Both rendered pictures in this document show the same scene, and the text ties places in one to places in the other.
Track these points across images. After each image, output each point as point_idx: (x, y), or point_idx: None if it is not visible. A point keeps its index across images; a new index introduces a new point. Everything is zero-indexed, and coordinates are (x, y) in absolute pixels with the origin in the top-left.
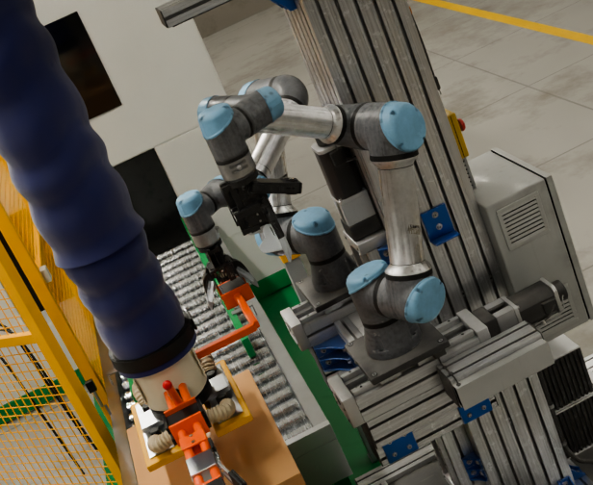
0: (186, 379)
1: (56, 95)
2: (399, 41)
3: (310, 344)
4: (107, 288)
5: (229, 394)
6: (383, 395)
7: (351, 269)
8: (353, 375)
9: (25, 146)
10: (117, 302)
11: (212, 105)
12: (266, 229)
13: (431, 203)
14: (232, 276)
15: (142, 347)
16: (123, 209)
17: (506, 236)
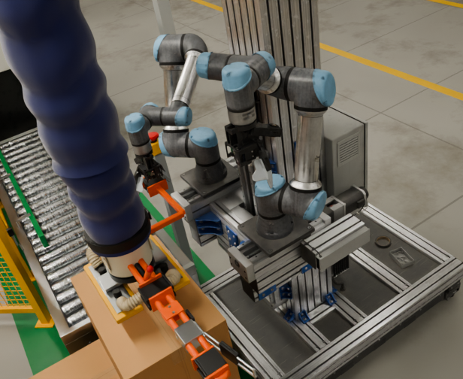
0: (143, 256)
1: (82, 36)
2: (307, 24)
3: (193, 216)
4: (101, 193)
5: (166, 262)
6: (269, 261)
7: (223, 169)
8: (245, 247)
9: (52, 78)
10: (107, 204)
11: (214, 60)
12: (257, 163)
13: None
14: (158, 175)
15: (120, 236)
16: (118, 132)
17: (338, 158)
